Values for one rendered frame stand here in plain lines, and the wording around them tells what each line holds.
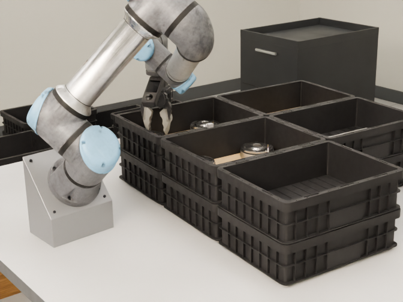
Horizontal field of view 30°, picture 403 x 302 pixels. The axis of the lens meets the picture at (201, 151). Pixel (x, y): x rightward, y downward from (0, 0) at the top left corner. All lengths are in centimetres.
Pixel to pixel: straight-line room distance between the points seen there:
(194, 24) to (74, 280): 70
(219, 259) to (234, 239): 6
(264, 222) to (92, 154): 47
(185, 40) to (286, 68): 202
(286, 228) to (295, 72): 210
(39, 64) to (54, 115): 342
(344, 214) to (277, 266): 21
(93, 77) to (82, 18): 355
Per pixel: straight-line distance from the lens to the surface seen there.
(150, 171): 231
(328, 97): 278
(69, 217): 211
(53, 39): 541
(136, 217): 227
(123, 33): 192
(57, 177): 209
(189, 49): 191
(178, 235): 214
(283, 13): 662
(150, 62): 228
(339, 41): 400
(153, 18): 189
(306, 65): 386
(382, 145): 239
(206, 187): 207
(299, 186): 214
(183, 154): 212
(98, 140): 197
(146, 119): 245
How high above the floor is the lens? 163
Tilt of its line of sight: 19 degrees down
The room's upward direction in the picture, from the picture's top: 1 degrees counter-clockwise
